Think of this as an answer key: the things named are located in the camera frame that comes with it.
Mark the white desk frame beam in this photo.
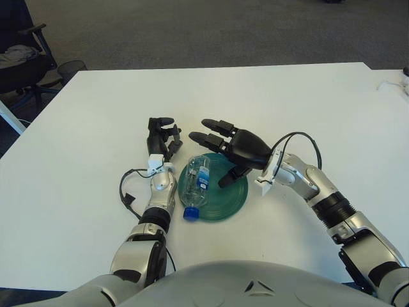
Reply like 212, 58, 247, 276
0, 100, 26, 135

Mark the clear bottle with blue cap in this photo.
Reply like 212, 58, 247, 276
179, 154, 212, 222

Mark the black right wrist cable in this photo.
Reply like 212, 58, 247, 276
270, 131, 321, 169

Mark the grey cloth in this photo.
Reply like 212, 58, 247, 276
0, 45, 41, 63

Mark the black office chair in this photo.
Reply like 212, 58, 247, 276
0, 0, 63, 103

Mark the black wire mesh wastebasket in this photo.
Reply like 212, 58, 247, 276
57, 59, 88, 79

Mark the silver robot torso cover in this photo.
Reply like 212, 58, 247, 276
19, 260, 394, 307

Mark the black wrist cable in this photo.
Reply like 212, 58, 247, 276
120, 168, 154, 220
270, 131, 321, 169

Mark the green round plate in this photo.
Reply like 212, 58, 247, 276
178, 152, 249, 223

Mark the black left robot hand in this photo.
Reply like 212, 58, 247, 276
146, 117, 183, 162

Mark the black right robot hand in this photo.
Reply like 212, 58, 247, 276
188, 118, 272, 188

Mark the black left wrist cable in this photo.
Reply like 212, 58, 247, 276
120, 168, 154, 220

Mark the thin black left elbow cable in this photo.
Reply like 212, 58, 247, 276
165, 248, 176, 272

